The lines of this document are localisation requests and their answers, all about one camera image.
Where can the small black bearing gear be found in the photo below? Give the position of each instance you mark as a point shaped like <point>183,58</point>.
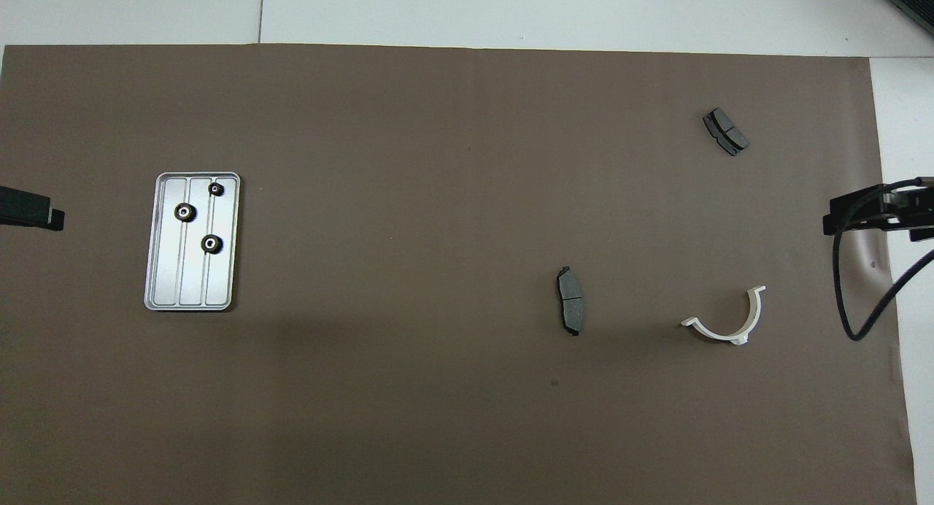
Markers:
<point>216,189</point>

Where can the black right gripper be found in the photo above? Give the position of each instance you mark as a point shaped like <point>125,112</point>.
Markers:
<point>911,206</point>

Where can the silver ribbed metal tray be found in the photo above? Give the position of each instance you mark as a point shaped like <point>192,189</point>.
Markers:
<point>164,271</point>

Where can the long dark grey brake pad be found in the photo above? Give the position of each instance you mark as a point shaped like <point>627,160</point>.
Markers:
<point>570,301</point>

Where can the white semicircular plastic bracket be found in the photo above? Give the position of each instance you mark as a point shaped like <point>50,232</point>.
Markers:
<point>754,311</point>

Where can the brown paper table mat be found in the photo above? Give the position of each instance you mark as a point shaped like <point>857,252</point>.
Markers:
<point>408,125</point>

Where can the short dark grey brake pad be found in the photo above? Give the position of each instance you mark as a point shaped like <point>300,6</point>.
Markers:
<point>727,132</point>

